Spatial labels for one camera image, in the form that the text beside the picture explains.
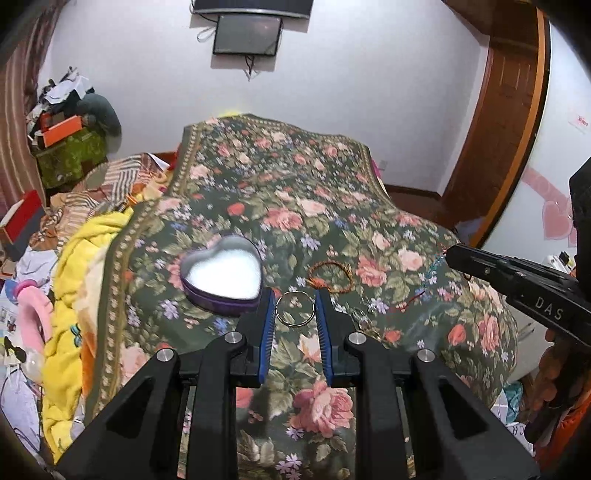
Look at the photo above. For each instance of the person's hand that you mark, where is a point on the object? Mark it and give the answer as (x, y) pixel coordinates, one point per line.
(549, 369)

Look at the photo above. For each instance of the white clothes pile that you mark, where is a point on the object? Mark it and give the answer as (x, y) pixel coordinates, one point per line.
(73, 81)

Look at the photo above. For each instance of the orange shoe box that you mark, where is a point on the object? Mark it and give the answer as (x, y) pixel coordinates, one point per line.
(60, 131)

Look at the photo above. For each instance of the small black wall monitor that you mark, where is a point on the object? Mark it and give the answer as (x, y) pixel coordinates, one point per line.
(247, 35)

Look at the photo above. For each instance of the wall-mounted black television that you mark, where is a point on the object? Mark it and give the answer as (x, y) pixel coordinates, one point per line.
(300, 9)

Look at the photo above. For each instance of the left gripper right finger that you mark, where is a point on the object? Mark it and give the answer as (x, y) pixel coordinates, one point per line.
(412, 412)

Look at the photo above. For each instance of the wooden door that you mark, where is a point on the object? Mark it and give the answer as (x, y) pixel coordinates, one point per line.
(506, 117)

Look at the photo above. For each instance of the red striped curtain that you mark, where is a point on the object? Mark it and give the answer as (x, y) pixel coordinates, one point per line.
(27, 28)

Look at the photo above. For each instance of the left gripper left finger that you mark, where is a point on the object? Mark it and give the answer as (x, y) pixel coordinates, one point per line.
(137, 435)

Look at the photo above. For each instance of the green patterned storage box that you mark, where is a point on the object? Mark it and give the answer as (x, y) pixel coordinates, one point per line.
(71, 159)

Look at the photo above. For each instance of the striped patchwork quilt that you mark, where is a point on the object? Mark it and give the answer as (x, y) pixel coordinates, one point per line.
(110, 187)

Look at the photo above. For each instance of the yellow fleece blanket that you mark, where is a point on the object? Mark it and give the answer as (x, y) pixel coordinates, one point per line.
(62, 368)

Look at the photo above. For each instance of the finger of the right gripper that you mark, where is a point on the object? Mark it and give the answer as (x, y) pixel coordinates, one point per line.
(495, 269)

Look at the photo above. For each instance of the floral dark green bedspread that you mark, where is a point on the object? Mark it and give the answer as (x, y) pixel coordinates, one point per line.
(317, 213)

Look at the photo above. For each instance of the red and grey box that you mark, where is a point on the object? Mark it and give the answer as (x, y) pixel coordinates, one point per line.
(20, 222)

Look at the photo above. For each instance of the grey neck pillow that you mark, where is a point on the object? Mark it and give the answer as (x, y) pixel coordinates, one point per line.
(97, 112)

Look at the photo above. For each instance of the purple heart-shaped tin box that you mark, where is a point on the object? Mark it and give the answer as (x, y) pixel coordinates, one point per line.
(226, 278)

